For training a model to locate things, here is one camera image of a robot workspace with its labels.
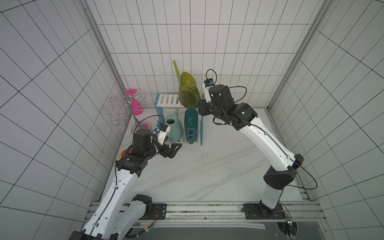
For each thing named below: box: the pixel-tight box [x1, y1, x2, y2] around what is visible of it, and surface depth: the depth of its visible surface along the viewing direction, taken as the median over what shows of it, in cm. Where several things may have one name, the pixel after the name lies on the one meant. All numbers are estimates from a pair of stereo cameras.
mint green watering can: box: [165, 113, 184, 143], surface depth 92 cm
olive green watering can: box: [173, 60, 202, 109], surface depth 79 cm
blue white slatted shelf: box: [154, 93, 204, 146], surface depth 89 cm
